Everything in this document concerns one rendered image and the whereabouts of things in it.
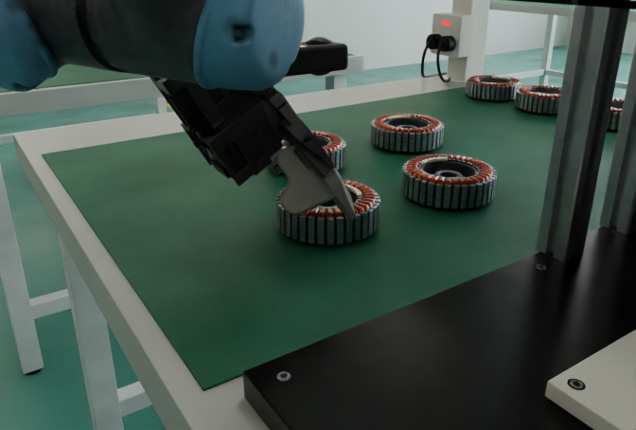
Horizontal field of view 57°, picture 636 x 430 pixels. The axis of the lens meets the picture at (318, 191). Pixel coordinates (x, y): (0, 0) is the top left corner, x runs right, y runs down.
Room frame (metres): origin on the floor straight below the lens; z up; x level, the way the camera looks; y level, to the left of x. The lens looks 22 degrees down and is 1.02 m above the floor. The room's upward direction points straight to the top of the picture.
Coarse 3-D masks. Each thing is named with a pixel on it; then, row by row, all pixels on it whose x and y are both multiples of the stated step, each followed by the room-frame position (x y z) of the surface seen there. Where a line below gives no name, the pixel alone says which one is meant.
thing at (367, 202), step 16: (352, 192) 0.59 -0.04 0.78; (368, 192) 0.58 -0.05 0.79; (320, 208) 0.54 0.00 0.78; (336, 208) 0.53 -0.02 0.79; (368, 208) 0.54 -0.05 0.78; (288, 224) 0.54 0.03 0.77; (304, 224) 0.52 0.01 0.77; (320, 224) 0.52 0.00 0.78; (336, 224) 0.52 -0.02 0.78; (352, 224) 0.52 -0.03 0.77; (368, 224) 0.54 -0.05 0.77; (304, 240) 0.52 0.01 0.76; (320, 240) 0.52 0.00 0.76; (336, 240) 0.52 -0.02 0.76; (352, 240) 0.53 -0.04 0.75
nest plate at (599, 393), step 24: (624, 336) 0.33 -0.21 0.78; (600, 360) 0.30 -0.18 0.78; (624, 360) 0.30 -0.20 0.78; (552, 384) 0.28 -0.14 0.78; (576, 384) 0.28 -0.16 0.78; (600, 384) 0.28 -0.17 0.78; (624, 384) 0.28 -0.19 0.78; (576, 408) 0.27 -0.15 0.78; (600, 408) 0.26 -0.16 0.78; (624, 408) 0.26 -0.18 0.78
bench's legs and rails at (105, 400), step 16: (64, 256) 0.89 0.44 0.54; (64, 272) 0.92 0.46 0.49; (80, 288) 0.90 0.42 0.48; (80, 304) 0.89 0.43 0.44; (96, 304) 0.91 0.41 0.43; (80, 320) 0.89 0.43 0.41; (96, 320) 0.90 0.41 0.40; (80, 336) 0.89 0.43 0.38; (96, 336) 0.90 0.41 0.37; (80, 352) 0.91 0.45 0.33; (96, 352) 0.90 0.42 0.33; (96, 368) 0.90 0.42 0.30; (112, 368) 0.91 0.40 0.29; (96, 384) 0.89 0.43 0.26; (112, 384) 0.91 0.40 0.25; (96, 400) 0.89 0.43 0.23; (112, 400) 0.91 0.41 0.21; (128, 400) 0.93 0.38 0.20; (144, 400) 0.95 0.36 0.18; (96, 416) 0.89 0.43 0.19; (112, 416) 0.90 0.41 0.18
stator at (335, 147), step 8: (320, 136) 0.80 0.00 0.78; (328, 136) 0.79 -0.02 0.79; (336, 136) 0.79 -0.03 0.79; (288, 144) 0.79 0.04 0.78; (328, 144) 0.76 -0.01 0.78; (336, 144) 0.75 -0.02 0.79; (344, 144) 0.77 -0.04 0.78; (328, 152) 0.73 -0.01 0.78; (336, 152) 0.74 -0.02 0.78; (344, 152) 0.76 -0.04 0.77; (336, 160) 0.74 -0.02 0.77; (344, 160) 0.76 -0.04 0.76; (336, 168) 0.74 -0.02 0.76
